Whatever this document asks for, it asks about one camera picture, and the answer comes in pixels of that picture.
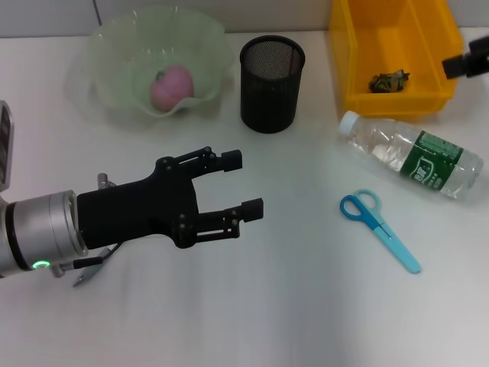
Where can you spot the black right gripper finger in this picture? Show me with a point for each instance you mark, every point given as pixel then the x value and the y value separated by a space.
pixel 480 45
pixel 454 67

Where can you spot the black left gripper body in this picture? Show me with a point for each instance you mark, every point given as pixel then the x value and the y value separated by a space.
pixel 133 210

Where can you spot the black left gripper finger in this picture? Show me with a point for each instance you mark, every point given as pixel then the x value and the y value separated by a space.
pixel 231 160
pixel 252 210

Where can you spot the green plastic wrapper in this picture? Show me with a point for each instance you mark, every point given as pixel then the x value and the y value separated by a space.
pixel 387 82

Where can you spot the pink peach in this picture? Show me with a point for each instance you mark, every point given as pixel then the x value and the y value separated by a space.
pixel 172 89

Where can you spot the clear green-label water bottle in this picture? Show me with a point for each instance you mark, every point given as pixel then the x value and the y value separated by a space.
pixel 386 143

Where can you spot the black mesh pen holder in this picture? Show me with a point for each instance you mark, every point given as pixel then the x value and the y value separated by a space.
pixel 269 99

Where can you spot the grey ballpoint pen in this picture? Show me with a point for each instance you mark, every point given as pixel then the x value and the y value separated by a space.
pixel 88 273

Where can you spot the blue scissors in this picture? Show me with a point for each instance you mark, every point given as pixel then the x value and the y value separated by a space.
pixel 382 229

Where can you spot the translucent green fruit plate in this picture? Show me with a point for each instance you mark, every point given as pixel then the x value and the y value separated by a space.
pixel 122 57

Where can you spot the yellow plastic bin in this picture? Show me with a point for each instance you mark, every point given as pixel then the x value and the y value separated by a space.
pixel 397 46

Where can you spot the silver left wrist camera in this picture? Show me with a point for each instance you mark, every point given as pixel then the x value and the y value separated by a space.
pixel 5 149

